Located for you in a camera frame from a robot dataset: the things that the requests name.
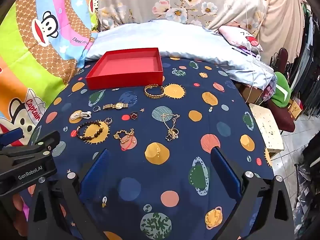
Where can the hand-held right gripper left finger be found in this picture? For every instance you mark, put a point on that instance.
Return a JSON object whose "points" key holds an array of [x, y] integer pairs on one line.
{"points": [[96, 171]]}

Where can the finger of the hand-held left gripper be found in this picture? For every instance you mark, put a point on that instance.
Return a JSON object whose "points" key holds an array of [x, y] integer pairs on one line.
{"points": [[10, 135], [43, 142]]}

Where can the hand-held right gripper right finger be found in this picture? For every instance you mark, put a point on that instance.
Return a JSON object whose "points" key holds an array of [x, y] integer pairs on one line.
{"points": [[225, 172]]}

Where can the gold wrist watch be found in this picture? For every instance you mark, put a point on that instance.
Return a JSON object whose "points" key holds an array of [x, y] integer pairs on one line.
{"points": [[115, 105]]}

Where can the red cardboard box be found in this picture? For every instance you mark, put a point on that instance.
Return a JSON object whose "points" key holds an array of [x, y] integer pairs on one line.
{"points": [[125, 67]]}

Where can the navy planet print bedsheet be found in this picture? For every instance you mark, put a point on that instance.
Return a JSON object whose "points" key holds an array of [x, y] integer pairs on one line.
{"points": [[175, 160]]}

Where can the white worn stool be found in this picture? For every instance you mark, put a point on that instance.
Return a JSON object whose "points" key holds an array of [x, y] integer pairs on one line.
{"points": [[266, 127]]}

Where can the maroon cloth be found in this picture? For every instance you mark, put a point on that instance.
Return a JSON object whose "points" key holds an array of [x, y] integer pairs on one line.
{"points": [[282, 120]]}

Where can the cartoon monkey blanket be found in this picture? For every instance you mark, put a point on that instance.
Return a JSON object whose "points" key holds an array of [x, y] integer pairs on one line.
{"points": [[37, 42]]}

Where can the green cloth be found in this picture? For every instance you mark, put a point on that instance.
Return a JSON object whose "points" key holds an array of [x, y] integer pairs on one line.
{"points": [[281, 90]]}

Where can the purple notebook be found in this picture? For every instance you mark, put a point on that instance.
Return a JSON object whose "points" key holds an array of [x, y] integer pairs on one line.
{"points": [[243, 51]]}

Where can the dark wooden chair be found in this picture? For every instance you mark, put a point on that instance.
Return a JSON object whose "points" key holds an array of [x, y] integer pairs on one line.
{"points": [[282, 57]]}

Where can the pink plush pillow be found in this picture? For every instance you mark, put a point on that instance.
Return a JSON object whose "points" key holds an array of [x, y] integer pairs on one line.
{"points": [[240, 36]]}

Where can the hanging clothes rack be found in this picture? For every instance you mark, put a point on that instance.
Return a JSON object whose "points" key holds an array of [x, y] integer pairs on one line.
{"points": [[310, 62]]}

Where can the light blue pillow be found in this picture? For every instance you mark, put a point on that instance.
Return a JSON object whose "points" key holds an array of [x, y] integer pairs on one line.
{"points": [[155, 35]]}

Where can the beige hanging cloth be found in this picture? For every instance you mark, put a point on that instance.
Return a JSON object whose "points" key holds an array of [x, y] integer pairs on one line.
{"points": [[282, 17]]}

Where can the floral print blanket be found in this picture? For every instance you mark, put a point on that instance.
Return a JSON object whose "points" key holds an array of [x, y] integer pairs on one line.
{"points": [[162, 0]]}

